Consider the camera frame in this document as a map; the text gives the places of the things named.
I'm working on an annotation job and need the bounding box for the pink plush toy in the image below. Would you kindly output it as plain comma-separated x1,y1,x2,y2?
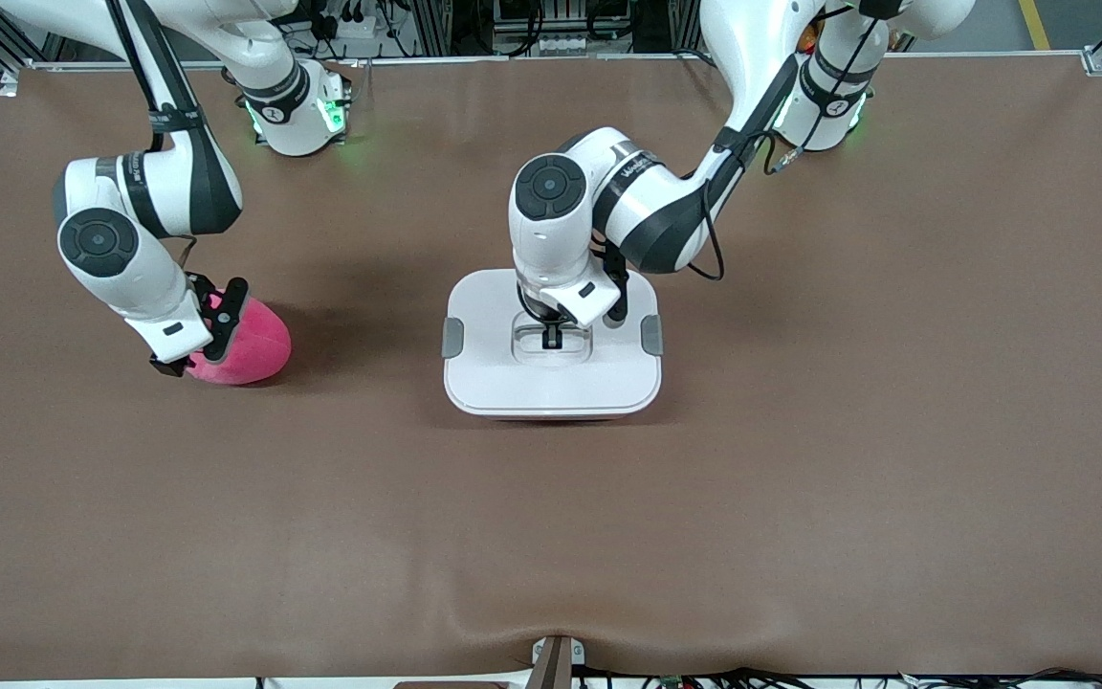
183,292,292,386

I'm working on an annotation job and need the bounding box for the white box lid with handle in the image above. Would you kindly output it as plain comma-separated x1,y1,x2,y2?
443,270,664,420

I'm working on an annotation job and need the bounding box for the pink plastic storage box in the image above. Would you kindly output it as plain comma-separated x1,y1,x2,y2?
474,412,633,424

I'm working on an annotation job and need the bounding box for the brown table mat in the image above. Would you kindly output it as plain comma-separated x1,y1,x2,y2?
0,53,1102,682

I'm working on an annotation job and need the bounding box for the white multi-socket strip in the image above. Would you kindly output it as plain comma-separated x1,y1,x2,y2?
527,33,600,56

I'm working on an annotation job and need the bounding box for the white power strip with plugs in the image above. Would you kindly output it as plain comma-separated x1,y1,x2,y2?
307,0,385,39

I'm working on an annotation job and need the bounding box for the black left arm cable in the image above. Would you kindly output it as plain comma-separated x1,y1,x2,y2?
589,124,805,326

